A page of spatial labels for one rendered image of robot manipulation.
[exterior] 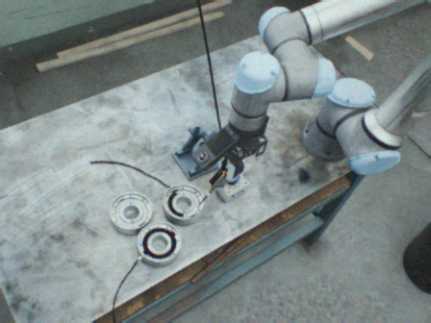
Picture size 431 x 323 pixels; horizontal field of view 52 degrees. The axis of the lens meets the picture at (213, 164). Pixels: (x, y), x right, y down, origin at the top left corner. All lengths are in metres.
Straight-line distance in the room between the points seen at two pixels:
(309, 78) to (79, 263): 0.67
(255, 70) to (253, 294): 1.31
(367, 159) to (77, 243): 0.73
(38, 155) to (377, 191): 1.68
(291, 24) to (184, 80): 0.58
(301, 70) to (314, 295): 1.33
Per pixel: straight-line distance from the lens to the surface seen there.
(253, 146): 0.97
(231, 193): 1.16
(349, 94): 1.21
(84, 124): 1.33
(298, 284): 2.03
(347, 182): 1.65
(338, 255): 2.14
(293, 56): 0.89
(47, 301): 1.10
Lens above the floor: 1.83
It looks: 55 degrees down
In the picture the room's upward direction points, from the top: 12 degrees clockwise
